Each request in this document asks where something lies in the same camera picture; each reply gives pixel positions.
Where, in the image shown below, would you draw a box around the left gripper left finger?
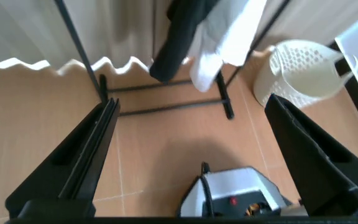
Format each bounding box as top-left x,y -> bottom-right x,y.
4,98 -> 122,218

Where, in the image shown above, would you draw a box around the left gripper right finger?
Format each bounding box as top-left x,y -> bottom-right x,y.
264,93 -> 358,217

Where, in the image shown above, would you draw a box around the white garment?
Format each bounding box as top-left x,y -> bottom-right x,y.
186,0 -> 269,93

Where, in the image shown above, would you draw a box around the black shorts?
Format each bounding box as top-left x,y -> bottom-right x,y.
149,0 -> 221,84

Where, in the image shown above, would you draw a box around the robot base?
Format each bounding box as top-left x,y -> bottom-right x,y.
176,161 -> 308,218

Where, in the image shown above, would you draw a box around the white laundry basket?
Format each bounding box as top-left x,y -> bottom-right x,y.
253,39 -> 358,110

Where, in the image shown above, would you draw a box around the black clothes rack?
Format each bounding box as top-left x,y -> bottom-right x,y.
53,0 -> 292,121

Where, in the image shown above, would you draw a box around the beige curtain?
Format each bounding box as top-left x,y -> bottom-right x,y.
0,0 -> 358,72

